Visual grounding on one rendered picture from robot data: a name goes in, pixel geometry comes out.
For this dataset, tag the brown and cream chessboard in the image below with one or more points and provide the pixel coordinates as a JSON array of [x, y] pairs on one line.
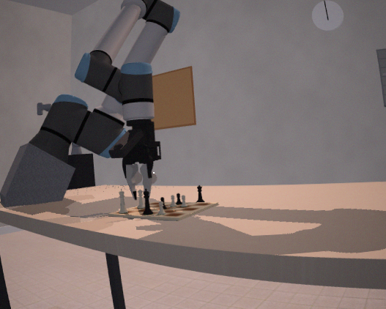
[[171, 213]]

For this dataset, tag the white king chess piece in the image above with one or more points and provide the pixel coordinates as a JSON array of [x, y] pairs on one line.
[[123, 209]]

